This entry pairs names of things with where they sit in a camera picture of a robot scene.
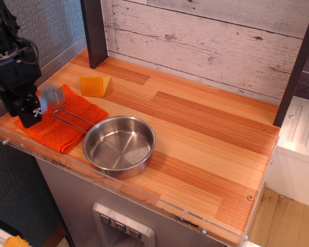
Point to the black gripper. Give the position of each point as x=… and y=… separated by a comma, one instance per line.
x=18, y=73

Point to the blue spoon with grey bowl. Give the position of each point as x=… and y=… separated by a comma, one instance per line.
x=51, y=98

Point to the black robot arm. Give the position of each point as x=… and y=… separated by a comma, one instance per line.
x=9, y=39

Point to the orange towel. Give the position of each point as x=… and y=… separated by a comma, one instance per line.
x=62, y=130

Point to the yellow cheese wedge block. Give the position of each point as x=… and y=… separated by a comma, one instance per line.
x=94, y=86

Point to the grey toy kitchen cabinet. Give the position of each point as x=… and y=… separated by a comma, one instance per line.
x=75, y=197

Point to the orange cloth at bottom left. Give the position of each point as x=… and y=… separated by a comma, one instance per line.
x=16, y=241

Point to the silver dispenser button panel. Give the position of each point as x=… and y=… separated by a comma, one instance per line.
x=116, y=229

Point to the white cabinet at right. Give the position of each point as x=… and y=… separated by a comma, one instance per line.
x=288, y=171

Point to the clear acrylic guard rail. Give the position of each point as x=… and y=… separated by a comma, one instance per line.
x=212, y=149

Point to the steel pan with wire handle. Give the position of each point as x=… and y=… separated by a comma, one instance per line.
x=118, y=146

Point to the dark left upright post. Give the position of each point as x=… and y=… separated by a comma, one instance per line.
x=94, y=31

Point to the dark upright post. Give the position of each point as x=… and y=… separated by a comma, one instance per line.
x=293, y=80
x=94, y=31

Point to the dark right upright post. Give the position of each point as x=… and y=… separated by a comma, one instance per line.
x=293, y=80

